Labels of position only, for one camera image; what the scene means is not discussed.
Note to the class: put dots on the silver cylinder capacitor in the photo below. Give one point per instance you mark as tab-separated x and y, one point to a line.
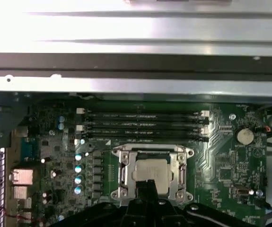
78	189
61	126
61	118
78	180
78	169
79	157

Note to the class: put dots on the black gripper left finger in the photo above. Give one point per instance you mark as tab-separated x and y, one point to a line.
135	212

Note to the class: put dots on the silver square CPU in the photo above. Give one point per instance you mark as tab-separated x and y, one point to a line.
150	168

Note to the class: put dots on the black PC case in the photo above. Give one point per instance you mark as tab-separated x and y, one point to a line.
135	63

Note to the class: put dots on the thin metal locking lever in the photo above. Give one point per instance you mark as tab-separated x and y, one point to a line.
95	150

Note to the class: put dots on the CPU socket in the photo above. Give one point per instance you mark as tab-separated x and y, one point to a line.
120	197

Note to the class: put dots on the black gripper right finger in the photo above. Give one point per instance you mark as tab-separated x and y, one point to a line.
160	214

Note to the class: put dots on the silver rear port housing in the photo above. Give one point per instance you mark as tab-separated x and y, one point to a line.
22	176
20	192

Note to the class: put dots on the metal CPU socket cover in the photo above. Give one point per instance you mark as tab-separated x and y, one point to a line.
128	158

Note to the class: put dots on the black clip RAM slot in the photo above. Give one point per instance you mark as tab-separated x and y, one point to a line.
173	140
173	124

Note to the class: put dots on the round coin battery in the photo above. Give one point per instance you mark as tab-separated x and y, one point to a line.
244	136

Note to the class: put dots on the black square chip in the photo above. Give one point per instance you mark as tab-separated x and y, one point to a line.
226	175

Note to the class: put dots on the green motherboard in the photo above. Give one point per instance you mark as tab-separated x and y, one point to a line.
209	151

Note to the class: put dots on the internal USB port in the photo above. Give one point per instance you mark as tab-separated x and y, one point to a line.
240	192

